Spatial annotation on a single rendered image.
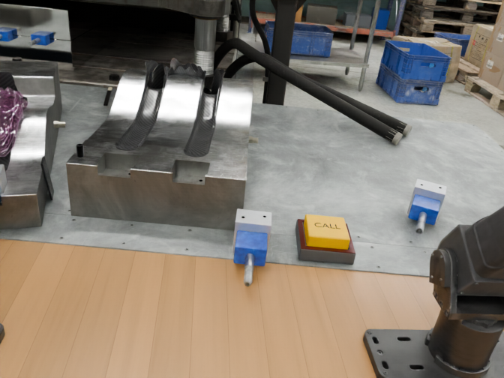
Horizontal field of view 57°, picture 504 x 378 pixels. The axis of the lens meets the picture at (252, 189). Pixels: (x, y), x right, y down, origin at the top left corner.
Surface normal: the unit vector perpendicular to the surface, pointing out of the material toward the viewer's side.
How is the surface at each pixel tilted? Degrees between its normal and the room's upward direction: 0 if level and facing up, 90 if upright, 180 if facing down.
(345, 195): 0
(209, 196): 90
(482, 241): 76
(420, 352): 0
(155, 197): 90
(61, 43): 90
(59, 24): 90
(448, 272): 59
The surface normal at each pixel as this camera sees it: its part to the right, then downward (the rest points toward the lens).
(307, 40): 0.05, 0.53
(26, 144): 0.21, -0.55
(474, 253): -0.99, 0.00
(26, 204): 0.28, 0.48
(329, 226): 0.10, -0.87
